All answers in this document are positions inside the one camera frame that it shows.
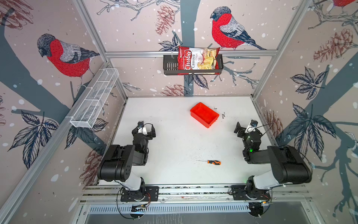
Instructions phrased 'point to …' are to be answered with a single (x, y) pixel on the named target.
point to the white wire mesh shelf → (89, 110)
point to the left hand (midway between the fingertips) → (144, 125)
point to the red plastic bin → (204, 115)
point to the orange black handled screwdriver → (212, 162)
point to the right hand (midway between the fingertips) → (244, 125)
